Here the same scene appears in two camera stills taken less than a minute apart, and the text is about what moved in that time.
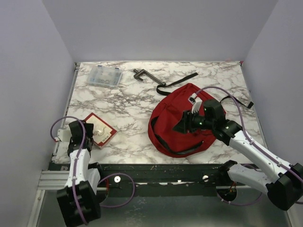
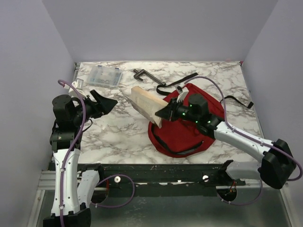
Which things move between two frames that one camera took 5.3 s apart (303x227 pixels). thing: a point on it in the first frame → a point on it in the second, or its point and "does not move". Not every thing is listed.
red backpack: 167,112 does not move
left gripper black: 89,128 → 106,104
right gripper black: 186,123 → 169,112
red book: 102,132 → 148,104
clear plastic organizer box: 105,76 does not move
